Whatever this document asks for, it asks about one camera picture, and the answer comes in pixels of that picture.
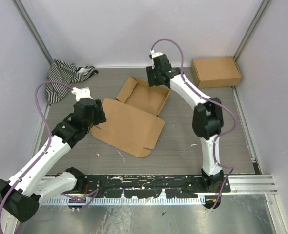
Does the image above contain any brown cardboard box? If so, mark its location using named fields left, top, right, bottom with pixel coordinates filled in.
left=191, top=57, right=242, bottom=89
left=91, top=77, right=170, bottom=158

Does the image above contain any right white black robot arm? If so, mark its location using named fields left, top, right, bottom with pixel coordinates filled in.
left=146, top=51, right=224, bottom=193

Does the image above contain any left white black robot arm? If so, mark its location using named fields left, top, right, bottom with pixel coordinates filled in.
left=0, top=98, right=106, bottom=223

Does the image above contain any folded brown cardboard box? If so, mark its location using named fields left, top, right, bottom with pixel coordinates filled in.
left=191, top=57, right=242, bottom=89

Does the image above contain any striped black white cloth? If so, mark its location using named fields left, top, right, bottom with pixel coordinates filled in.
left=46, top=59, right=99, bottom=105

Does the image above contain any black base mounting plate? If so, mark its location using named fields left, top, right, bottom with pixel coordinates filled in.
left=64, top=175, right=221, bottom=199

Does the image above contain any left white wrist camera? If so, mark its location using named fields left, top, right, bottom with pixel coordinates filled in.
left=71, top=87, right=93, bottom=102

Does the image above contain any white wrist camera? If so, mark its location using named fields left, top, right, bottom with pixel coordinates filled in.
left=71, top=87, right=93, bottom=102
left=149, top=49, right=163, bottom=59

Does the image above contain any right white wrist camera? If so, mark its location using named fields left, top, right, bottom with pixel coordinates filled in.
left=149, top=49, right=163, bottom=59

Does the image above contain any right aluminium corner post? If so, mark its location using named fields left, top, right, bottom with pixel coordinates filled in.
left=233, top=0, right=272, bottom=61

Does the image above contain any aluminium corner post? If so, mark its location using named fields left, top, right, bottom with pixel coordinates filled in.
left=12, top=0, right=53, bottom=64
left=233, top=0, right=272, bottom=61

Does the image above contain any left aluminium corner post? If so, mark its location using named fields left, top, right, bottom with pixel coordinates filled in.
left=12, top=0, right=53, bottom=64

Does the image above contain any white slotted cable duct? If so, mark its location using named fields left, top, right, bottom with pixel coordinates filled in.
left=43, top=195, right=205, bottom=206

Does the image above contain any aluminium front frame rail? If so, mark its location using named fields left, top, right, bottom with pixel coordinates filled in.
left=11, top=174, right=278, bottom=195

